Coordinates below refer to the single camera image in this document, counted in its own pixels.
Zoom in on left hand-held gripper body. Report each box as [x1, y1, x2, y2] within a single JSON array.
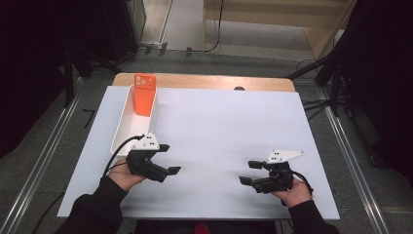
[[126, 132, 170, 183]]

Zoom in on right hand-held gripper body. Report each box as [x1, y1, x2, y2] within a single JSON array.
[[251, 149, 307, 195]]

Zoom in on white rectangular box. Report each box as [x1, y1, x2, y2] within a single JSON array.
[[110, 84, 160, 158]]

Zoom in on orange phone case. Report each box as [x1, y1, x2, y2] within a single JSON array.
[[133, 73, 157, 117]]

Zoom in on person's right hand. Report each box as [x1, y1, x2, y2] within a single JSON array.
[[271, 178, 314, 209]]

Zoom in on person's left hand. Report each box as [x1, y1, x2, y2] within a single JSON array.
[[106, 157, 147, 193]]

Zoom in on person's dark clothing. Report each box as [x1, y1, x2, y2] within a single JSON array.
[[134, 219, 278, 234]]

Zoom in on red cloth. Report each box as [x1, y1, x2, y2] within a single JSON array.
[[194, 222, 214, 234]]

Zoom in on wooden table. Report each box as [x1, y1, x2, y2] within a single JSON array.
[[111, 72, 297, 93]]

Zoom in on black stand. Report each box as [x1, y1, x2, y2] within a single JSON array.
[[286, 53, 354, 122], [61, 43, 122, 109]]

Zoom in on grey cabinet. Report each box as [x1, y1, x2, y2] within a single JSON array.
[[126, 0, 148, 44]]

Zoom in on dark curtain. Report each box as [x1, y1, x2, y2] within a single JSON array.
[[330, 0, 413, 179], [0, 0, 139, 159]]

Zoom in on left hand-held gripper cable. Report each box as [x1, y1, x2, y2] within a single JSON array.
[[102, 134, 146, 178]]

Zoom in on hand-held gripper cable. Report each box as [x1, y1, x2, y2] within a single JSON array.
[[102, 134, 146, 178], [289, 170, 315, 197]]

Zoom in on right hand-held gripper cable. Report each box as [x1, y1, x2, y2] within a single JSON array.
[[289, 170, 315, 197]]

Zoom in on metal floor rail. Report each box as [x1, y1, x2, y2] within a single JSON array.
[[0, 92, 83, 234], [319, 87, 392, 234]]

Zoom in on black hanging cable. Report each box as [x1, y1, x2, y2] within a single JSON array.
[[204, 0, 226, 54]]

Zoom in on wooden shelf frame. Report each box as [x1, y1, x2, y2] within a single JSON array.
[[202, 0, 358, 60]]

